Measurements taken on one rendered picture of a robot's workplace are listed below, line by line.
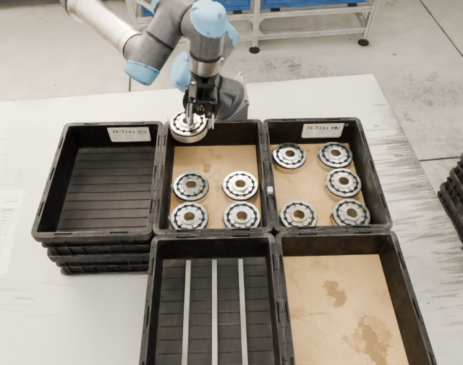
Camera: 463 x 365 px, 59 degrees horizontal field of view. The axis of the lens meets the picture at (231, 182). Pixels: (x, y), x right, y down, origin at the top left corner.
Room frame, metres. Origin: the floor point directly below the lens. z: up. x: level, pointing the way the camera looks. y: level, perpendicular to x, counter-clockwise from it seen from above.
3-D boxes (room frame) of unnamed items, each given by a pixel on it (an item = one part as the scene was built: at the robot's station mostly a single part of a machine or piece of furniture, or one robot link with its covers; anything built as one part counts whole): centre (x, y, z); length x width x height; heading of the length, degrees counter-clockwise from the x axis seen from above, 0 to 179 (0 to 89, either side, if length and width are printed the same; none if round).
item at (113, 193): (0.70, 0.35, 0.87); 0.40 x 0.30 x 0.11; 2
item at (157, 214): (0.71, 0.05, 0.92); 0.40 x 0.30 x 0.02; 2
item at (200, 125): (0.82, 0.12, 1.01); 0.10 x 0.10 x 0.01
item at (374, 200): (0.72, -0.25, 0.87); 0.40 x 0.30 x 0.11; 2
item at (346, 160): (0.83, -0.32, 0.86); 0.10 x 0.10 x 0.01
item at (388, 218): (0.72, -0.25, 0.92); 0.40 x 0.30 x 0.02; 2
